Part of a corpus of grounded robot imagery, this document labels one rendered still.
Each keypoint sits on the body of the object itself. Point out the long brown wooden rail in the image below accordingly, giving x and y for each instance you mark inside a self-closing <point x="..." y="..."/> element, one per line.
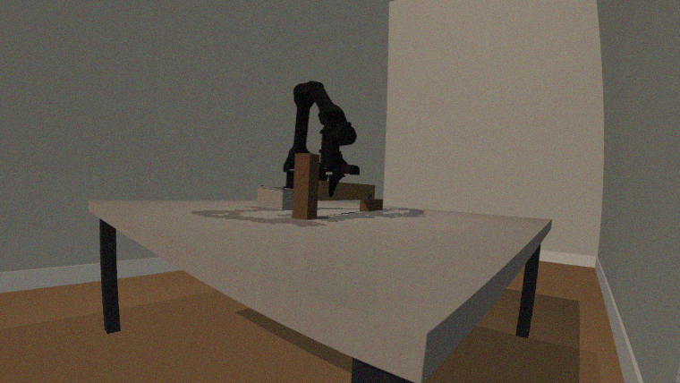
<point x="346" y="191"/>

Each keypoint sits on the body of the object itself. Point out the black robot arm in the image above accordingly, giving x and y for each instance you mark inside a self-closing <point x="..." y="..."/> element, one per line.
<point x="330" y="115"/>

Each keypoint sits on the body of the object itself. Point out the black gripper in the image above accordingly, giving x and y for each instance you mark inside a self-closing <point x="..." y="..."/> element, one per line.
<point x="330" y="158"/>

